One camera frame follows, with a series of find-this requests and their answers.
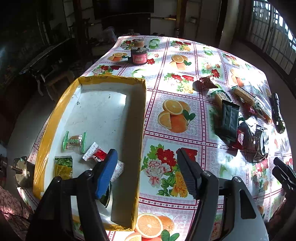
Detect red white snack packet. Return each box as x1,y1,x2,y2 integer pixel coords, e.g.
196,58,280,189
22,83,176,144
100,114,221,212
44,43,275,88
82,142,125,182

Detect green small snack packet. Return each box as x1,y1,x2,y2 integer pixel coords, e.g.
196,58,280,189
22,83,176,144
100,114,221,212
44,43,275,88
100,182,112,208

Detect green-ended round candy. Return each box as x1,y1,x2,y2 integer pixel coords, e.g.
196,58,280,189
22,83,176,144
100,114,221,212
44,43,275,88
62,131,87,154

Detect silver foil snack bag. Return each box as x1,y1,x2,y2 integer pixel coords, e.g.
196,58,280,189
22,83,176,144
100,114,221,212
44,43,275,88
239,116,269,163

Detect yellow green snack packet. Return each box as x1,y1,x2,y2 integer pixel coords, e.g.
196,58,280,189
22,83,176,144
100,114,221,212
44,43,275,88
54,156,73,180

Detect red small snack packet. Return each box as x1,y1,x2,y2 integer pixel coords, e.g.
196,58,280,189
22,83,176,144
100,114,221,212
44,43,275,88
231,130,244,150

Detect dark green snack pack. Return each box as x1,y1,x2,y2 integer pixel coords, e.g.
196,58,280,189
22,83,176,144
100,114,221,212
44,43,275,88
215,100,239,142

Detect orange cracker pack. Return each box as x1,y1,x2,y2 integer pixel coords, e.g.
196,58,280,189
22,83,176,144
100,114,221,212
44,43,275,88
254,97,272,123

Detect green cracker pack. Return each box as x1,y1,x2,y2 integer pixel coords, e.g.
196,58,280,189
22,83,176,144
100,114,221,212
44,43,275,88
207,88,232,110

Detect green wafer pack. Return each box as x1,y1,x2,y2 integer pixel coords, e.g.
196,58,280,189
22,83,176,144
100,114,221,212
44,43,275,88
231,85,256,108

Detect dark red foil snack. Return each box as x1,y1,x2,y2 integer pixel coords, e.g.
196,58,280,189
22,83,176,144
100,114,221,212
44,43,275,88
199,75,219,90

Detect green snack by flashlight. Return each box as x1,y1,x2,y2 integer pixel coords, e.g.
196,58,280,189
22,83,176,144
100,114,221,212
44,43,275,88
275,119,285,133

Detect black flashlight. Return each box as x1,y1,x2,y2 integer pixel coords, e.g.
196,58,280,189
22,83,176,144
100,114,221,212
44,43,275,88
271,93,282,124

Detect yellow-taped white box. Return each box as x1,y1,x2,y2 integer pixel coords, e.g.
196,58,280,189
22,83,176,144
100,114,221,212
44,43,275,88
33,75,147,231

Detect small red candy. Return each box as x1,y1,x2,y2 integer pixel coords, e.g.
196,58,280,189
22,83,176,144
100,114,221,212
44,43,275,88
242,102,256,116

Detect floral fruit tablecloth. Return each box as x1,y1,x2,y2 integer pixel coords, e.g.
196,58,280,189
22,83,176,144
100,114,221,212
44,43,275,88
18,36,293,240

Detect brass electric motor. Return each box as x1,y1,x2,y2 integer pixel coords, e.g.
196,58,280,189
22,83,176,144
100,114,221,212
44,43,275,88
11,156,35,188

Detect red-labelled dark jar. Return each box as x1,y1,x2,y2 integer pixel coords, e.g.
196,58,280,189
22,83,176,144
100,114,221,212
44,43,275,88
130,39,147,65

